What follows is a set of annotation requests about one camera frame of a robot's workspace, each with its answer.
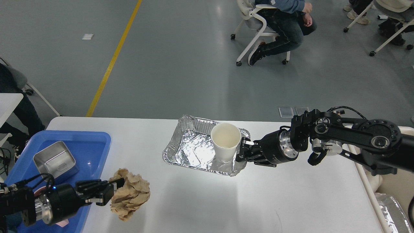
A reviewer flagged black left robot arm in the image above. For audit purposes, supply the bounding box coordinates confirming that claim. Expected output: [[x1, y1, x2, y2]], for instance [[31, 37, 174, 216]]
[[0, 173, 125, 233]]

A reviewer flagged floor outlet cover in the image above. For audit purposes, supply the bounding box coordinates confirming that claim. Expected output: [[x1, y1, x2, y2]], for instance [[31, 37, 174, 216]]
[[278, 106, 294, 118], [295, 106, 310, 115]]

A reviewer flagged brown paper ball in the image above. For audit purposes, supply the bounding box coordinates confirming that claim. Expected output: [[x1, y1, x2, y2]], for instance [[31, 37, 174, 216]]
[[108, 168, 150, 222]]

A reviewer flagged white side table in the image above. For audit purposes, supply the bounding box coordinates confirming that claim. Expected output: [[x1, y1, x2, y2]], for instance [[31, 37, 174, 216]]
[[0, 93, 23, 127]]

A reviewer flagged floor outlet cover right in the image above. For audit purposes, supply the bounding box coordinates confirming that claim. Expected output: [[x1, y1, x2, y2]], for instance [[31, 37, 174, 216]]
[[295, 106, 310, 115]]

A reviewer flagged beige plastic bin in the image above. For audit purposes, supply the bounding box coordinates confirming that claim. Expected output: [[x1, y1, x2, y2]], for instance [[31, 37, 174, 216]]
[[355, 163, 414, 233]]

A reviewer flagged floor outlet cover left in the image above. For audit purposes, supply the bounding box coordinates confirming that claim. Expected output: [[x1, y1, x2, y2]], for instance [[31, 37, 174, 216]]
[[278, 106, 294, 118]]

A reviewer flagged person in beige sweater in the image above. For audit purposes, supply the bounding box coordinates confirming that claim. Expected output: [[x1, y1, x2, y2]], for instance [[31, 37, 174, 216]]
[[248, 0, 317, 66]]

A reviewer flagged cream paper cup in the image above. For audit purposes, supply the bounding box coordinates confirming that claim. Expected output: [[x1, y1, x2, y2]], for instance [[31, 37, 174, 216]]
[[211, 123, 242, 164]]

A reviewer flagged white chair right background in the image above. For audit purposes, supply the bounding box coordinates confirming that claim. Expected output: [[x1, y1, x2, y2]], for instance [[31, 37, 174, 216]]
[[343, 0, 414, 57]]

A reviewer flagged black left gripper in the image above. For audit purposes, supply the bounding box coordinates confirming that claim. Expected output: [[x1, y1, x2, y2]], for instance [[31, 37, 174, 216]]
[[40, 178, 125, 224]]

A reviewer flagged pink plastic mug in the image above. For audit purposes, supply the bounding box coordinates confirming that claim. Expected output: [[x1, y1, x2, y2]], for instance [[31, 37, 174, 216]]
[[34, 186, 69, 227]]

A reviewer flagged white office chair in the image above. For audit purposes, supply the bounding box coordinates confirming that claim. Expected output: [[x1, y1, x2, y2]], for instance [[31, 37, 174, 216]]
[[230, 0, 278, 67]]

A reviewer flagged aluminium foil tray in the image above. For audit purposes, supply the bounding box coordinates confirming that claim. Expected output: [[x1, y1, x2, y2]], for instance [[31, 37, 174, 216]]
[[162, 115, 247, 177]]

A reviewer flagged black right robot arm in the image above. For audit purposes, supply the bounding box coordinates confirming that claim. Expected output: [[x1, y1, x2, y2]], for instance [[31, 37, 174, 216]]
[[235, 106, 414, 176]]

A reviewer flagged blue plastic tray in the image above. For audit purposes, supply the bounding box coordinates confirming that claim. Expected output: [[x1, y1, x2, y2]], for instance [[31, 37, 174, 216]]
[[5, 130, 111, 233]]

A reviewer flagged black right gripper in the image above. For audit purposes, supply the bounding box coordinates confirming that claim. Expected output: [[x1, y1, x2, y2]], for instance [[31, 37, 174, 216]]
[[235, 129, 299, 167]]

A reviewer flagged grey chair at left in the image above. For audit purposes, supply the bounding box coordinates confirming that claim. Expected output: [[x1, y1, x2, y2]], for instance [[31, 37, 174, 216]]
[[0, 57, 62, 117]]

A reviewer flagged white cup in bin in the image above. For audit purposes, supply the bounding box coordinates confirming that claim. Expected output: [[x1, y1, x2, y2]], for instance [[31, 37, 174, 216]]
[[366, 172, 383, 192]]

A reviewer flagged stainless steel rectangular tin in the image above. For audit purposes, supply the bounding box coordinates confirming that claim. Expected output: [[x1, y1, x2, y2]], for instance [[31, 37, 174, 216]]
[[33, 141, 80, 183]]

